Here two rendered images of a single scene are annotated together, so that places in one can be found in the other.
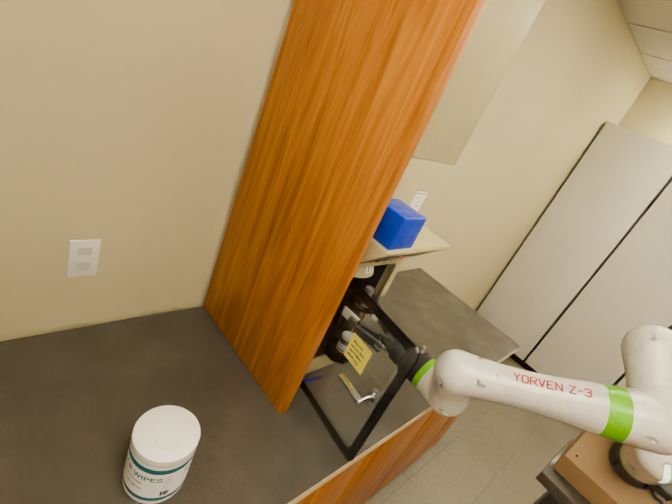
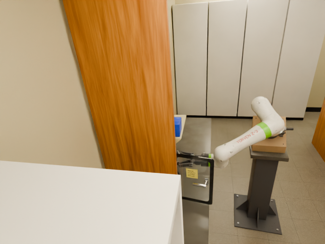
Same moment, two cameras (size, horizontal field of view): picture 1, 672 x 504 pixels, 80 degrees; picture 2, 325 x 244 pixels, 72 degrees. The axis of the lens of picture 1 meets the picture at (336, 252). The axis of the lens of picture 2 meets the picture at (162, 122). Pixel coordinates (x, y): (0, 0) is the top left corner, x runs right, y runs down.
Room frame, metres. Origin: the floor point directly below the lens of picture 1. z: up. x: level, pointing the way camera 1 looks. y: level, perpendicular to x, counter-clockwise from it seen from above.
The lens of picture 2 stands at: (-0.15, 0.43, 2.25)
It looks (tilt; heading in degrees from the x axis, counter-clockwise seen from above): 28 degrees down; 337
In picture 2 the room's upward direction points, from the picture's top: 5 degrees counter-clockwise
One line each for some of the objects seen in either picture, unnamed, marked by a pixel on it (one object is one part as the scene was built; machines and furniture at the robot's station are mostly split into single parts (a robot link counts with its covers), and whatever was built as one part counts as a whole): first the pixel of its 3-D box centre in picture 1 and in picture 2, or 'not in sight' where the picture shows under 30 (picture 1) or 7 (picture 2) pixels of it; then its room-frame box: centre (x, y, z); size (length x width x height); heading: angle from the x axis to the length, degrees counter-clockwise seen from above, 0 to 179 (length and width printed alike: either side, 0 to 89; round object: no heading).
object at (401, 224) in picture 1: (393, 223); (172, 126); (0.95, -0.10, 1.56); 0.10 x 0.10 x 0.09; 53
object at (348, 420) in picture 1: (346, 366); (190, 179); (0.83, -0.15, 1.19); 0.30 x 0.01 x 0.40; 46
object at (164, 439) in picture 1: (161, 453); not in sight; (0.53, 0.16, 1.02); 0.13 x 0.13 x 0.15
